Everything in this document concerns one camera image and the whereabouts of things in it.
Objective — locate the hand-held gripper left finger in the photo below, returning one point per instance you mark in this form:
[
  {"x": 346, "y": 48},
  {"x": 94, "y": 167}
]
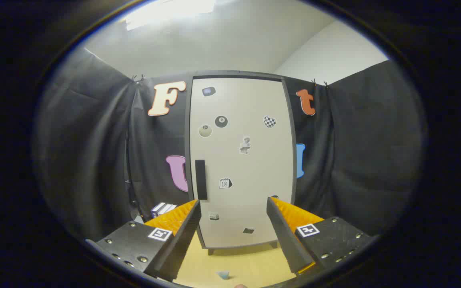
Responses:
[{"x": 182, "y": 240}]

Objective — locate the white and blue tube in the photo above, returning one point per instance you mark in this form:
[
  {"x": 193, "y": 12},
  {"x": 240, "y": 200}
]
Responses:
[{"x": 223, "y": 274}]

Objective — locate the grey cabinet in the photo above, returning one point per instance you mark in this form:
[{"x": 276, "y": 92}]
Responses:
[{"x": 236, "y": 73}]

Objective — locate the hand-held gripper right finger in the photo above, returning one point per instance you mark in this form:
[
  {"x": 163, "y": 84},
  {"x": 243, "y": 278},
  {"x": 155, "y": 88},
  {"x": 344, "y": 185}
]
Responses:
[{"x": 286, "y": 240}]

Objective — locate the black backdrop cloth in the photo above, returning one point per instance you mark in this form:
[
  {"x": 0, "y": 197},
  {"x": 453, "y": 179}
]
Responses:
[{"x": 86, "y": 140}]

